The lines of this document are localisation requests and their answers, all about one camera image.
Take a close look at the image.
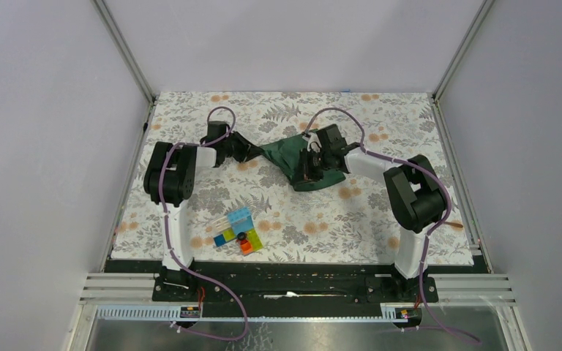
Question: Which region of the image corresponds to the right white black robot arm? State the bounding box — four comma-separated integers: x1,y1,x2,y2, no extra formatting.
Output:
296,124,452,301

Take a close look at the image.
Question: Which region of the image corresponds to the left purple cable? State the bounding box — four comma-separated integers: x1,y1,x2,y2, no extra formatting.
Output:
157,106,251,341

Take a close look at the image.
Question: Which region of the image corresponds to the right aluminium frame post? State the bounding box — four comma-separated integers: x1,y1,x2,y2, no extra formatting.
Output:
432,0,496,102

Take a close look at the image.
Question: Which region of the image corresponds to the left aluminium frame post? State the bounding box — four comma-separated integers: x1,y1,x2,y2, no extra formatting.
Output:
91,0,156,105

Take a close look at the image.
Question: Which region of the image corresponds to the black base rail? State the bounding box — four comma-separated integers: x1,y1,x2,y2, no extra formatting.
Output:
105,257,488,318

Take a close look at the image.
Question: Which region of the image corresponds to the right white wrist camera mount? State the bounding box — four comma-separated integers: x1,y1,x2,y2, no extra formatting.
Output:
304,133,322,153

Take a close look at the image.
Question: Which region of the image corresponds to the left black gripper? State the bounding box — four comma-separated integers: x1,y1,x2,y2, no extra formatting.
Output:
220,130,263,162

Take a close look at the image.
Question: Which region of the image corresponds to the purple cable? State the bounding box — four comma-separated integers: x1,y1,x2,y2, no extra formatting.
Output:
304,106,483,347
157,106,251,341

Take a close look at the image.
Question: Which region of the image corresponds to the floral patterned table mat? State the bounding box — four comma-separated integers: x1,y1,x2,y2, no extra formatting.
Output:
110,91,454,264

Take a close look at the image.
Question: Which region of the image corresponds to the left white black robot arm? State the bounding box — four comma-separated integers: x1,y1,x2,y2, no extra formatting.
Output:
143,121,263,301

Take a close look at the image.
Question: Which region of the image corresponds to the copper spoon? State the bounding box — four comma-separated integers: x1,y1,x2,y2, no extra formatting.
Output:
445,222,464,229

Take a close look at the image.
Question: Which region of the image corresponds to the colourful toy brick assembly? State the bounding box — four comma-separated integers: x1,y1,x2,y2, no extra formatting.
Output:
210,207,263,256

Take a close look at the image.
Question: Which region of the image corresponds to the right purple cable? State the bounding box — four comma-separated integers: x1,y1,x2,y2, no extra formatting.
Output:
304,106,483,347

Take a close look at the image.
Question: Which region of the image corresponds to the dark green cloth napkin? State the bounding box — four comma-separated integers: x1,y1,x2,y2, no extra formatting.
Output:
261,135,345,192

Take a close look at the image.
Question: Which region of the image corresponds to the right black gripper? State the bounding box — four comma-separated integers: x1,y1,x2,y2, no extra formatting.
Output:
291,148,331,186

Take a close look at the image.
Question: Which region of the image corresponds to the aluminium frame post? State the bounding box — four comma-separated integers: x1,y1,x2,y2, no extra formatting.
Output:
91,0,156,105
432,0,496,102

